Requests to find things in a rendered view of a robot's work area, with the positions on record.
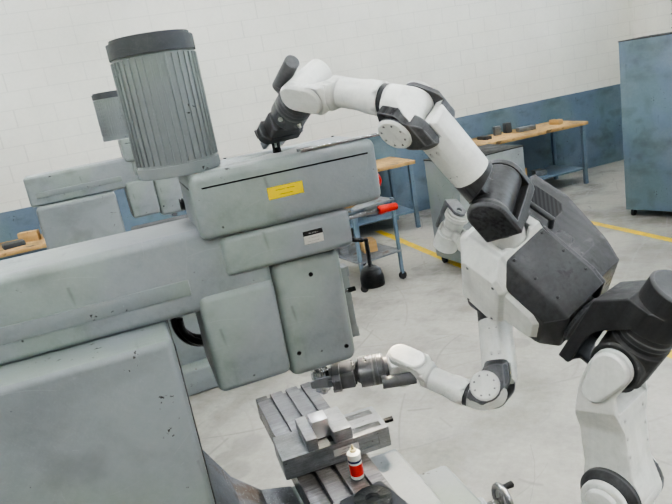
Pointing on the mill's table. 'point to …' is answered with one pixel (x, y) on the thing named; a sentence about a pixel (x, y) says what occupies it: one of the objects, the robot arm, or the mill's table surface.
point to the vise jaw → (341, 430)
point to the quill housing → (313, 311)
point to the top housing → (280, 186)
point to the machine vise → (302, 447)
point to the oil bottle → (355, 463)
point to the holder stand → (374, 495)
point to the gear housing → (286, 241)
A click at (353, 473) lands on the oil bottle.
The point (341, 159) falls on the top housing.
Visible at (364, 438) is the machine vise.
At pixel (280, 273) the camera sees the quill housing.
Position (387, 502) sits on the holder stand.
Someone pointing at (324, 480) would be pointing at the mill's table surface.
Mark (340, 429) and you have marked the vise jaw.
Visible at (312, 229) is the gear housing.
